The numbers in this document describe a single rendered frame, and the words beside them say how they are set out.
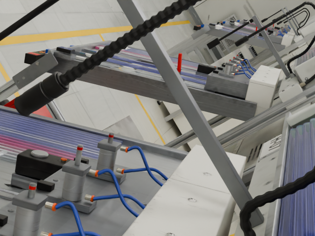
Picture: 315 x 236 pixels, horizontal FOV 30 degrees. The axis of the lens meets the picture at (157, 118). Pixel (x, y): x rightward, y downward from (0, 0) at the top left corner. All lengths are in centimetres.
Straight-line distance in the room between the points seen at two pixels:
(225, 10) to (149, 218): 869
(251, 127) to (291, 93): 16
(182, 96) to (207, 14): 866
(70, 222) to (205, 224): 13
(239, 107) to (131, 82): 36
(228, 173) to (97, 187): 16
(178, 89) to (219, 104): 122
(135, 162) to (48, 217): 44
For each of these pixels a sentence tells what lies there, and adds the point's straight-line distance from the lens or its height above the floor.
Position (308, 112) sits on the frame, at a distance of 94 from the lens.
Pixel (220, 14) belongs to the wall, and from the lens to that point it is 925.
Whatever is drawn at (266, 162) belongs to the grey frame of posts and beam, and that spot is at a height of 133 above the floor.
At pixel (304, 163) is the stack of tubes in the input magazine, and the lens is 67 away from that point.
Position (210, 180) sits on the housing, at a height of 130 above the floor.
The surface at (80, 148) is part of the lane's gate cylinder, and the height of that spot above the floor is 123.
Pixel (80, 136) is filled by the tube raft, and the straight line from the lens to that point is 108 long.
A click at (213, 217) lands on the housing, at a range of 63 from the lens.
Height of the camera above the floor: 150
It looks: 17 degrees down
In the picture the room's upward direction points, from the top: 60 degrees clockwise
